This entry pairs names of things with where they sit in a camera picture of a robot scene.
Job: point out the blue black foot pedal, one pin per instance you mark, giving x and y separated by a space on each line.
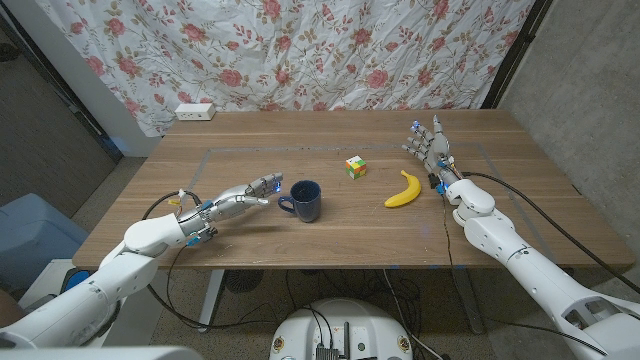
75 281

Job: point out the black backdrop stand pole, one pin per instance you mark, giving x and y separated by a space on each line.
102 136
515 50

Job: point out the dark blue mug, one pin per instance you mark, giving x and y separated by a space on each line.
307 205

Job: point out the white robot chest edge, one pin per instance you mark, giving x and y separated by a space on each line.
100 354

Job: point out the white table leg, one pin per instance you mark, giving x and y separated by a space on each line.
210 300

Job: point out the white floor board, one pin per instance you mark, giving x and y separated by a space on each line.
45 277

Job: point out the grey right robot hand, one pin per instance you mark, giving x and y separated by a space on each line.
436 147

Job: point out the yellow toy banana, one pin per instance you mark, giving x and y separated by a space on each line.
407 195

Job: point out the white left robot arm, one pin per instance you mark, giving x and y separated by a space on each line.
100 290

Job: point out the Rubik's cube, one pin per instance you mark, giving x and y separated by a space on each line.
355 167

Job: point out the grey table leg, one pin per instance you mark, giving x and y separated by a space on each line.
470 305

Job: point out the floral backdrop cloth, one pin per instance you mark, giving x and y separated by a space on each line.
300 50

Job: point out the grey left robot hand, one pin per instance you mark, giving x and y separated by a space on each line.
230 202

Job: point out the person's brown leg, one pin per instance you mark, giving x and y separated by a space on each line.
10 307

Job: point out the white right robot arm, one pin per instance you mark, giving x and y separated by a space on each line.
540 280

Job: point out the black floor fan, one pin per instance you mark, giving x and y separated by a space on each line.
243 280

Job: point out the white robot torso base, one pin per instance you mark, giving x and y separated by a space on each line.
300 330

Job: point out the white power strip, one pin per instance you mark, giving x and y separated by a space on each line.
195 111

